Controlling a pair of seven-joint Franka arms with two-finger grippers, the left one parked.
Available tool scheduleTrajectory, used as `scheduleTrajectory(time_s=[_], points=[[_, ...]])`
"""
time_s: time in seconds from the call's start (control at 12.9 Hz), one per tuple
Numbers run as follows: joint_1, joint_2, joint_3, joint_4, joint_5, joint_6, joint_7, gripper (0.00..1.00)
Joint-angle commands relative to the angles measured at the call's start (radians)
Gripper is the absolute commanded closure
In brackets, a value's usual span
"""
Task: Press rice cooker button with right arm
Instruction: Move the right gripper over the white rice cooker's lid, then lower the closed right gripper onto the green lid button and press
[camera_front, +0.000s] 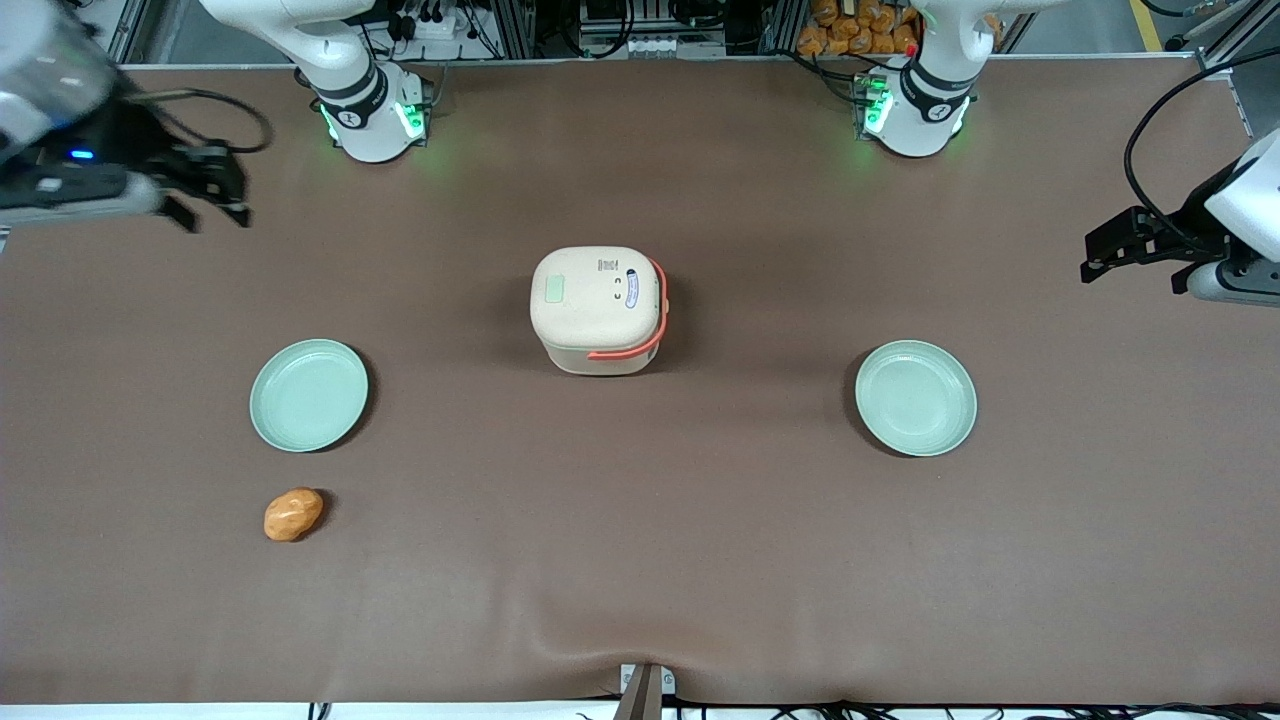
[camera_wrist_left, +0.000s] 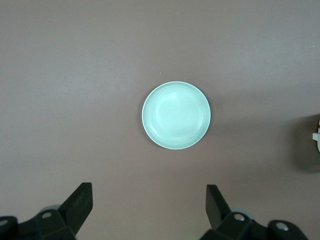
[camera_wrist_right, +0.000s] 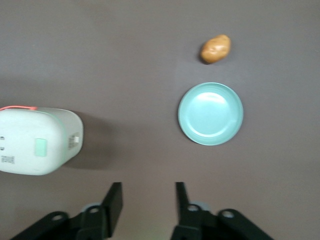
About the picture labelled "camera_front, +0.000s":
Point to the white power strip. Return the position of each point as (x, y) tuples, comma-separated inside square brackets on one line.
[(432, 25)]

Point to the cream rice cooker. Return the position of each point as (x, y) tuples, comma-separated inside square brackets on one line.
[(598, 305)]

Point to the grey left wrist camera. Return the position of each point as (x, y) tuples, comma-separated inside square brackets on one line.
[(1240, 283)]

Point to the brown table mat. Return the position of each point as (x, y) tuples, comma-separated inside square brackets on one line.
[(640, 560)]

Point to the bag of orange breads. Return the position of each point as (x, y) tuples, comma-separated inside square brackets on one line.
[(850, 30)]

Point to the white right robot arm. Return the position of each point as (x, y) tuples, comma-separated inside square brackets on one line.
[(362, 118)]

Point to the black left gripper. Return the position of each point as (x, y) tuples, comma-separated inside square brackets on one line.
[(1183, 226)]

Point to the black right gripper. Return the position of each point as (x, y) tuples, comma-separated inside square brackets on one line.
[(133, 139)]

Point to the orange bread roll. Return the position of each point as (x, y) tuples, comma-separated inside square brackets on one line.
[(293, 514)]

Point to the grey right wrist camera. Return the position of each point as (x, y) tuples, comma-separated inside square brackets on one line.
[(70, 195)]

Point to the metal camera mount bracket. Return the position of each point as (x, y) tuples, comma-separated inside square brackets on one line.
[(645, 690)]

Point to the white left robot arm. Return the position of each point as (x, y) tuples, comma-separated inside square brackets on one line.
[(920, 112)]

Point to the mint green round plate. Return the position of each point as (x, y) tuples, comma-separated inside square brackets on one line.
[(308, 395), (915, 398)]

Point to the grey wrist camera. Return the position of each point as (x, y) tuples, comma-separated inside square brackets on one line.
[(70, 195), (1240, 283)]

